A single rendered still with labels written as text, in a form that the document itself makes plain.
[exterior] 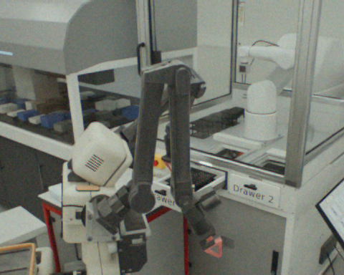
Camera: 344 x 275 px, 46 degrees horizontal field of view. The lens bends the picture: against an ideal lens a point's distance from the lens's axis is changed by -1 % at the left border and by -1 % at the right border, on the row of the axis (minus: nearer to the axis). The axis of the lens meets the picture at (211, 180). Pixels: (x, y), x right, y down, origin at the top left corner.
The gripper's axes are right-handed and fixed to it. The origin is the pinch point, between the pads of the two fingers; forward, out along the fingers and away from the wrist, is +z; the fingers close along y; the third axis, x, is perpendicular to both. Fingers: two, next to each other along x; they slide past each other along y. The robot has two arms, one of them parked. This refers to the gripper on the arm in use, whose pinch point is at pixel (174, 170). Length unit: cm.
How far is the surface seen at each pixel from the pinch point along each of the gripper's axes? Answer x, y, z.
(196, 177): -3.6, 11.8, 8.7
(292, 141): -50, 29, -17
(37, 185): 146, -9, 53
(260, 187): -36.7, 22.6, 10.1
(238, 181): -23.4, 21.8, 10.2
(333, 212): -82, 7, -2
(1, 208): 215, -20, 95
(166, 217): 9.5, -2.2, 31.8
